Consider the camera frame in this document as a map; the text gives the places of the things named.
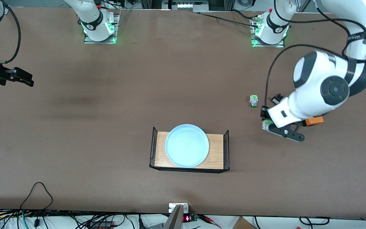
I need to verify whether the black curved cable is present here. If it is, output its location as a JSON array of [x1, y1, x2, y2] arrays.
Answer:
[[299, 216, 330, 225]]

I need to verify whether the black base power cable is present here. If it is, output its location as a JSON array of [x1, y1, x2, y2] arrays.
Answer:
[[199, 11, 260, 28]]

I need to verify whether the light blue round plate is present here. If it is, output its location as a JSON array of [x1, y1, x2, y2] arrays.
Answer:
[[165, 124, 210, 168]]

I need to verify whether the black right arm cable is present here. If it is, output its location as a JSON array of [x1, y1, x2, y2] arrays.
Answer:
[[0, 0, 22, 64]]

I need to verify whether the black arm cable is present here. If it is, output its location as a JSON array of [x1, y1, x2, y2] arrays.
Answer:
[[0, 0, 22, 64], [265, 0, 366, 110]]

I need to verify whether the brown cardboard box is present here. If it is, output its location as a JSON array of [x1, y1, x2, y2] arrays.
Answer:
[[232, 216, 257, 229]]

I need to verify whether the grey metal pole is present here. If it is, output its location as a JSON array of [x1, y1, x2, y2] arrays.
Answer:
[[163, 205, 184, 229]]

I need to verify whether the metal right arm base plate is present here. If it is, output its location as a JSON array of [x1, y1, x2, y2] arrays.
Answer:
[[84, 13, 117, 44]]

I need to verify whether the red clip lead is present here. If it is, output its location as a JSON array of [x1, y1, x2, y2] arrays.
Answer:
[[198, 214, 222, 229]]

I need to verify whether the silver metal bracket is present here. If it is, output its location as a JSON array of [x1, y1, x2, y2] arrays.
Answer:
[[169, 203, 189, 213]]

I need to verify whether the black looped cable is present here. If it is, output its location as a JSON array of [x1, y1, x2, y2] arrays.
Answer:
[[20, 182, 54, 211]]

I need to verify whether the black power strip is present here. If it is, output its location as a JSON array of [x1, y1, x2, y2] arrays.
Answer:
[[89, 220, 115, 229]]

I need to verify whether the orange button enclosure box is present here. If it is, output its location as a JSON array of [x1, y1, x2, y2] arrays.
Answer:
[[302, 116, 324, 127]]

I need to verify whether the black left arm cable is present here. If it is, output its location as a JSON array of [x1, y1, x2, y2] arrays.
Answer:
[[265, 0, 366, 110]]

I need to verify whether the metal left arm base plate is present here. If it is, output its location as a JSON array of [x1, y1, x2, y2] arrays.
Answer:
[[250, 14, 286, 48]]

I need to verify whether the metal frame with white lights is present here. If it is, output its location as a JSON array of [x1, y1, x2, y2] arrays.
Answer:
[[162, 0, 209, 11]]

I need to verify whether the wooden tray with mesh sides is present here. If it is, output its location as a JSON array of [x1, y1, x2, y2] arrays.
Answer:
[[149, 127, 230, 174]]

